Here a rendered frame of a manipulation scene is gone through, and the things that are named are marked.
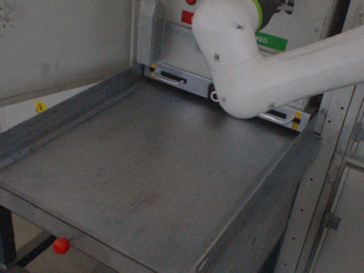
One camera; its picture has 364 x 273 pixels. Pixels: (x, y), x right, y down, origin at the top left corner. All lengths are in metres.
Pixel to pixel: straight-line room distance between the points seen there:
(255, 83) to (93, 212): 0.42
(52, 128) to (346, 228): 0.88
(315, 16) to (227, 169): 0.43
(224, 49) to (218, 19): 0.05
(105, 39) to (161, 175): 0.57
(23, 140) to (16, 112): 0.91
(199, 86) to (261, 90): 0.58
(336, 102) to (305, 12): 0.26
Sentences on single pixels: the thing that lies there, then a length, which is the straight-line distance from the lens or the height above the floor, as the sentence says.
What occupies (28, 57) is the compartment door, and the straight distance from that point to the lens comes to 1.41.
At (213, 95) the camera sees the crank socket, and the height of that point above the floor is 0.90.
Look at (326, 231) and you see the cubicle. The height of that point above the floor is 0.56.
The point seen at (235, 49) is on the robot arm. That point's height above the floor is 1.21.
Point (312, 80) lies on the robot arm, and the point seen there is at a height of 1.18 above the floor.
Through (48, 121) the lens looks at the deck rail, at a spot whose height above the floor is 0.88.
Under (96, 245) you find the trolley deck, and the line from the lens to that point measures 0.96.
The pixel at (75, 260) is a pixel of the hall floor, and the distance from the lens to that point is 2.07.
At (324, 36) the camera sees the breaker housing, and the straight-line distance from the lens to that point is 1.27.
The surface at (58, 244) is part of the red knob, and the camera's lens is 0.97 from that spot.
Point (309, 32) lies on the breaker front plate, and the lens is 1.26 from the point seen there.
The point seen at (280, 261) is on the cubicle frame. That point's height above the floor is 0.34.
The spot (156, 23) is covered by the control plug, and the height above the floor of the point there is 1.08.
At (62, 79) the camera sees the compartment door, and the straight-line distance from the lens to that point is 1.49.
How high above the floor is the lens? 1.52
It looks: 32 degrees down
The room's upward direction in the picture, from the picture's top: 7 degrees clockwise
